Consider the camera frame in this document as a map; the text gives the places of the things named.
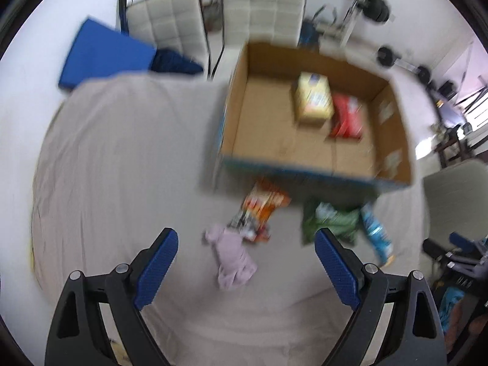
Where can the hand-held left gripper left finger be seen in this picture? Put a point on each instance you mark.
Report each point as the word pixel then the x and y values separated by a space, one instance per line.
pixel 158 260

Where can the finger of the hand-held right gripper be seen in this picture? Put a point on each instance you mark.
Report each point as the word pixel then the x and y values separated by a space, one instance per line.
pixel 438 249

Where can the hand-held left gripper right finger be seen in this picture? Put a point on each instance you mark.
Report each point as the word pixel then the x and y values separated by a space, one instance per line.
pixel 337 267

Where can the green snack packet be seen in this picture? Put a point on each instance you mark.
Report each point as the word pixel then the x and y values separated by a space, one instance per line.
pixel 331 222

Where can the blue snack packet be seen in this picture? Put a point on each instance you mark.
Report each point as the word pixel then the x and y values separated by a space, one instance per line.
pixel 375 232

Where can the pink cloth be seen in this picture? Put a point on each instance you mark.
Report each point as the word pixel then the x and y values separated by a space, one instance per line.
pixel 230 256

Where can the orange snack packet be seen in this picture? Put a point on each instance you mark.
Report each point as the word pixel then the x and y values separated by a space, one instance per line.
pixel 259 209

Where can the red snack packet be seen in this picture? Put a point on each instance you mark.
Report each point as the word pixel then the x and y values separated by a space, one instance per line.
pixel 347 117

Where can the cardboard box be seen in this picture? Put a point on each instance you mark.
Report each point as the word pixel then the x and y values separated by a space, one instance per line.
pixel 312 118

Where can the yellow snack packet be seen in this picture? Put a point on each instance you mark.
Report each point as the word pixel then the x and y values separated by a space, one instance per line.
pixel 313 98

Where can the beige table cloth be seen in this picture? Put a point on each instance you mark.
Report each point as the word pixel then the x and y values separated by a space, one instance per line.
pixel 152 183

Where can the dumbbell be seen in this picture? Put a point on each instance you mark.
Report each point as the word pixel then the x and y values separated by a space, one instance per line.
pixel 408 64

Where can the dark blue cloth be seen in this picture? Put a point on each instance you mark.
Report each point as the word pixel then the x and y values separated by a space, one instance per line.
pixel 176 62

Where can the blue mat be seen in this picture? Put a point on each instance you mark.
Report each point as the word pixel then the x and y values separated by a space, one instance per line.
pixel 102 58

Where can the white padded chair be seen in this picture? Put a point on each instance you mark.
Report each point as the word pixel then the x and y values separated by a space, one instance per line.
pixel 263 11
pixel 167 26

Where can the barbell rack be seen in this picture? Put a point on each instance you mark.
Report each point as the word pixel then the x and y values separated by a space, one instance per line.
pixel 354 3

